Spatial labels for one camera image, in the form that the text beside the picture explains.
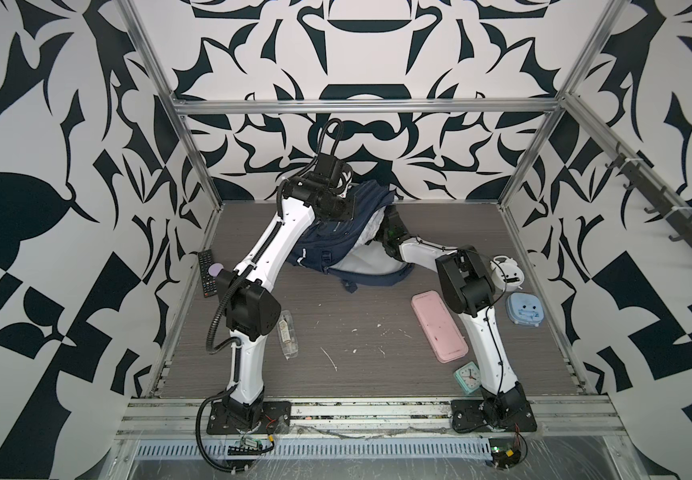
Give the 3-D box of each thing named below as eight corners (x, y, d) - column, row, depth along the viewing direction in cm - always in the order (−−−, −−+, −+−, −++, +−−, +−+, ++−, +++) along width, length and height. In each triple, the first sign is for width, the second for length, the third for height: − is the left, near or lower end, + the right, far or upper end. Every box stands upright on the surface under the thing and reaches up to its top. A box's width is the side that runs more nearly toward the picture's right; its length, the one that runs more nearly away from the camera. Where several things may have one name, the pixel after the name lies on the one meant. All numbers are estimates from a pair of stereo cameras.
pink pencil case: (441, 367, 83) (444, 363, 81) (407, 300, 96) (408, 295, 94) (469, 356, 85) (472, 352, 83) (431, 292, 98) (433, 287, 95)
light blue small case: (510, 326, 92) (517, 319, 88) (501, 299, 97) (506, 292, 94) (541, 326, 92) (549, 320, 88) (530, 299, 97) (537, 292, 94)
